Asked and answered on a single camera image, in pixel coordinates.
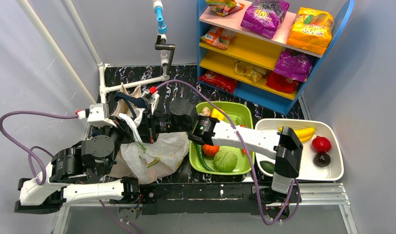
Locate floral canvas tote bag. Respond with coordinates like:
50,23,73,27
108,84,141,178

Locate white plastic grocery bag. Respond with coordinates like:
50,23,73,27
117,108,191,185

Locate purple snack bag top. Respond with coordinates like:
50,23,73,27
240,0,290,39

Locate purple snack bag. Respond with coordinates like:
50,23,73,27
240,0,290,39
273,48,316,82

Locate yellow snack bag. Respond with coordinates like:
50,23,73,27
287,7,334,55

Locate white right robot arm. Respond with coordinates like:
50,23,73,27
138,98,303,194

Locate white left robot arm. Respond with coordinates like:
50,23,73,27
14,117,140,215

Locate orange green snack bag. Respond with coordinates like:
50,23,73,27
205,0,245,17

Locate purple snack bag lower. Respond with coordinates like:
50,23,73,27
273,48,316,82

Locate green chili pepper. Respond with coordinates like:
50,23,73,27
194,144,215,173

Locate orange pumpkin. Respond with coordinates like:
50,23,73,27
201,144,220,157

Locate yellow bell pepper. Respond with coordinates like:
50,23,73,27
210,108,225,121

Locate green cabbage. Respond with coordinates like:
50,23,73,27
214,150,238,173

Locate black clamp on pipe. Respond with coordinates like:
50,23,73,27
155,34,176,76

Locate red snack packet left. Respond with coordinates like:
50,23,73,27
198,70,238,94

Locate red snack packet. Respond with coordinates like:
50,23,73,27
198,70,238,94
266,72,300,94

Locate green plastic tray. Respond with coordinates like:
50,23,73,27
189,101,254,176

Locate orange noodle packet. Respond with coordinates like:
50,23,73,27
200,26,236,49

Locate yellow clear snack packet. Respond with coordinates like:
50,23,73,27
234,60,269,82

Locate green avocado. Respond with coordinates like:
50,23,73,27
259,161,275,174

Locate red snack packet right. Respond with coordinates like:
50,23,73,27
266,72,300,94

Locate colourful blue shelf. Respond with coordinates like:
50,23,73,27
196,0,355,116

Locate yellow banana bunch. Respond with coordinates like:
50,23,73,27
294,127,316,143

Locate red pomegranate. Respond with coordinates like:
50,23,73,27
312,136,332,153

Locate dark mangosteen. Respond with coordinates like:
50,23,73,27
313,153,331,168

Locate white plastic tray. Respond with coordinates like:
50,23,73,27
255,118,344,181

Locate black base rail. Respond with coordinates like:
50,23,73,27
139,182,259,215

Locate white pvc pipe frame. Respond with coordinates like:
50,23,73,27
17,0,170,104

